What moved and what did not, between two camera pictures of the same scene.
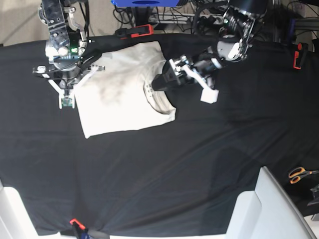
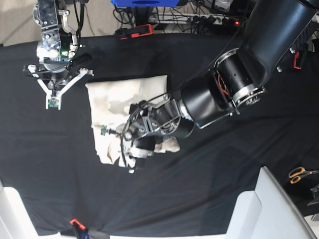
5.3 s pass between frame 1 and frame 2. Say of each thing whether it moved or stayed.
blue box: stayed
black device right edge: stayed
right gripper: moved
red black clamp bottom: stayed
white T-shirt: moved
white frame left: stayed
